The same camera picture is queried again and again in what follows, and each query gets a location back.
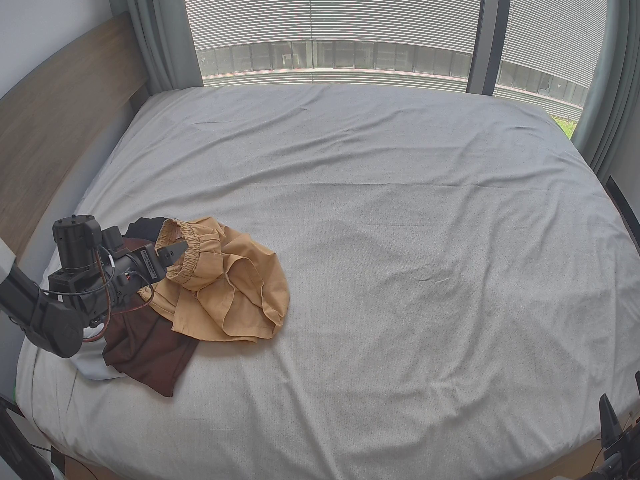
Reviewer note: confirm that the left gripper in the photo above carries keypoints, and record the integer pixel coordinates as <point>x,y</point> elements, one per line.
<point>147,265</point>

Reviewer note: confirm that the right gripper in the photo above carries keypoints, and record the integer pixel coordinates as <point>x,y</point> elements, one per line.
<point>622,460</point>

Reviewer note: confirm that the tan shorts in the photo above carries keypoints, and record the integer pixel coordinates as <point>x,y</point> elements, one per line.
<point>240,278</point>

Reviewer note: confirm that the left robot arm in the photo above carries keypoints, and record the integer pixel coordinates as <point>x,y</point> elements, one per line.
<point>50,318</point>

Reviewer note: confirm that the bed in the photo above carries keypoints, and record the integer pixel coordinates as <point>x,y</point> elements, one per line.
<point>400,268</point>

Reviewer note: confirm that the black garment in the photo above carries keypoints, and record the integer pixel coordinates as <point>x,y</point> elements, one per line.
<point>142,228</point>

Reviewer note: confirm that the brown shorts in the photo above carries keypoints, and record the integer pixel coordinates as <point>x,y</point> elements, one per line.
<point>145,353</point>

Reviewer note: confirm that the grey-green curtain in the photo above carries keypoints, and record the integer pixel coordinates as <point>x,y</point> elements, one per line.
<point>615,93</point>
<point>160,28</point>

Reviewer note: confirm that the window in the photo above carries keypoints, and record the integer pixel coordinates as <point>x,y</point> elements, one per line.
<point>482,28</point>

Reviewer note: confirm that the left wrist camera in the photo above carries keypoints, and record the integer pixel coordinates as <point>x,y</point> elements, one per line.
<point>112,238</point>

